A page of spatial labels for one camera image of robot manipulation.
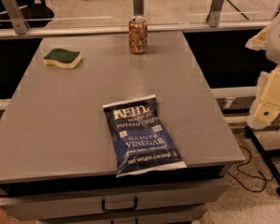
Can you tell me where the middle metal bracket post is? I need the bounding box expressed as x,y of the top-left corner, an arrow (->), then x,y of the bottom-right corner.
133,0 -> 144,16

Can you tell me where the green and yellow sponge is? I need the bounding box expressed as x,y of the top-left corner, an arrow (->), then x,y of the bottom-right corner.
43,49 -> 82,69

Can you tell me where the black floor cable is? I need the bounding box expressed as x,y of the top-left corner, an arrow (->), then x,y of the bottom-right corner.
227,145 -> 280,193

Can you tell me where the grey drawer with black handle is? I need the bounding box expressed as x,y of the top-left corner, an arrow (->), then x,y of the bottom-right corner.
0,178 -> 228,220

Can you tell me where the horizontal metal rail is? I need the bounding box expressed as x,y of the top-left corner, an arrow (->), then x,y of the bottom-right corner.
0,21 -> 271,40

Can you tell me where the left metal bracket post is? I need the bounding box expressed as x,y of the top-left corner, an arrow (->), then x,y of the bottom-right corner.
1,0 -> 29,35

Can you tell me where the black office chair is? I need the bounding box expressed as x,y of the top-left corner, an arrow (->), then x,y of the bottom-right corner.
0,0 -> 54,29

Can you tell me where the right metal bracket post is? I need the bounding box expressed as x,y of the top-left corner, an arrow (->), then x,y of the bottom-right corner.
206,0 -> 224,27

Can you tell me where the blue potato chips bag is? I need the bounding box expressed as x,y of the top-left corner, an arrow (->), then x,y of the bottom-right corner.
103,94 -> 187,177

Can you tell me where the black stand leg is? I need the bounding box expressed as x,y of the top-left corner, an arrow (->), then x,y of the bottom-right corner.
245,126 -> 280,196

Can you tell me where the orange soda can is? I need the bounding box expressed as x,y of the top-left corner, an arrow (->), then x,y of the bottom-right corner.
129,16 -> 147,54

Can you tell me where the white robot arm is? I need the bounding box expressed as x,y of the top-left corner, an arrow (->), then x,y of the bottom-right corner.
245,12 -> 280,129

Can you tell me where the metal bracket post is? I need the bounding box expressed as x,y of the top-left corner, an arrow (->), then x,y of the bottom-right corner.
133,0 -> 144,16
206,0 -> 224,27
1,0 -> 29,35

